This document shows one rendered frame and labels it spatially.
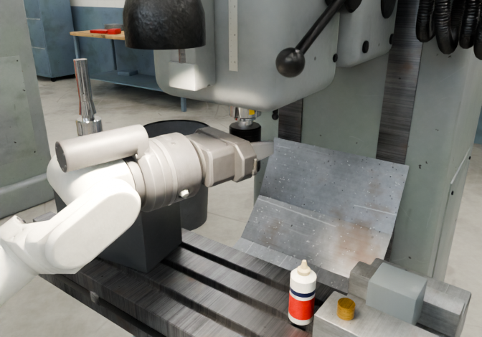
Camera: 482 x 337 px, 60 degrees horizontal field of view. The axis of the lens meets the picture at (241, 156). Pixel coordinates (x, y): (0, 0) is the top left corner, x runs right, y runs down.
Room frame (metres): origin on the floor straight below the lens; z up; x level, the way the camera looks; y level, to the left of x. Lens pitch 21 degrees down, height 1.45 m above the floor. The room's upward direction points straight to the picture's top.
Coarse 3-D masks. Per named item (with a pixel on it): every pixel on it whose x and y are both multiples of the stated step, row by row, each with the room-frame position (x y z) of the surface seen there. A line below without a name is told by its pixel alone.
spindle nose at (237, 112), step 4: (228, 108) 0.58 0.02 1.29; (232, 108) 0.57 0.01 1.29; (236, 108) 0.57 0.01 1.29; (240, 108) 0.56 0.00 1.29; (244, 108) 0.56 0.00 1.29; (232, 112) 0.57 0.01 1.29; (236, 112) 0.57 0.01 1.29; (240, 112) 0.56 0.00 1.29; (244, 112) 0.56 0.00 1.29; (248, 112) 0.56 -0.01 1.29; (256, 112) 0.57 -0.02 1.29; (260, 112) 0.58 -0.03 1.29; (232, 116) 0.57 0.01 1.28; (236, 116) 0.57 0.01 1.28; (240, 116) 0.56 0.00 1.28; (244, 116) 0.56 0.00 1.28; (248, 116) 0.56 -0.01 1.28; (252, 116) 0.56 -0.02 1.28; (256, 116) 0.57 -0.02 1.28
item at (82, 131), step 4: (100, 124) 0.77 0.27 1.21; (80, 128) 0.75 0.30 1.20; (84, 128) 0.75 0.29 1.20; (88, 128) 0.75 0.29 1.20; (92, 128) 0.76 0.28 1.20; (96, 128) 0.76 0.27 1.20; (100, 128) 0.77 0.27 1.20; (80, 132) 0.76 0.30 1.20; (84, 132) 0.75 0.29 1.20; (88, 132) 0.75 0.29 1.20; (92, 132) 0.76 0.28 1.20; (96, 132) 0.76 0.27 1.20
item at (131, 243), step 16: (64, 208) 0.74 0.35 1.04; (160, 208) 0.70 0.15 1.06; (176, 208) 0.75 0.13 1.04; (144, 224) 0.66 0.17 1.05; (160, 224) 0.70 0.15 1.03; (176, 224) 0.74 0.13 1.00; (128, 240) 0.67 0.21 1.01; (144, 240) 0.65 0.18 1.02; (160, 240) 0.69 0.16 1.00; (176, 240) 0.74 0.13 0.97; (112, 256) 0.69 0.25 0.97; (128, 256) 0.67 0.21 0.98; (144, 256) 0.65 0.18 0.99; (160, 256) 0.69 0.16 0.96
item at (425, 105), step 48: (432, 48) 0.80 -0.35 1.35; (336, 96) 0.90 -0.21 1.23; (384, 96) 0.83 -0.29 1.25; (432, 96) 0.79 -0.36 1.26; (480, 96) 1.07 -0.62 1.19; (336, 144) 0.89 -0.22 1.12; (384, 144) 0.83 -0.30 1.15; (432, 144) 0.78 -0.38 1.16; (432, 192) 0.77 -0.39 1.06; (432, 240) 0.77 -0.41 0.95
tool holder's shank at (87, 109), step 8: (80, 64) 0.77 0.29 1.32; (80, 72) 0.77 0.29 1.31; (88, 72) 0.78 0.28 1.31; (80, 80) 0.76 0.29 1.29; (88, 80) 0.77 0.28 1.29; (80, 88) 0.76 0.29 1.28; (88, 88) 0.77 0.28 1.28; (80, 96) 0.77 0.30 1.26; (88, 96) 0.77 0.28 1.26; (80, 104) 0.77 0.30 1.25; (88, 104) 0.77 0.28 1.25; (80, 112) 0.76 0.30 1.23; (88, 112) 0.76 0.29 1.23
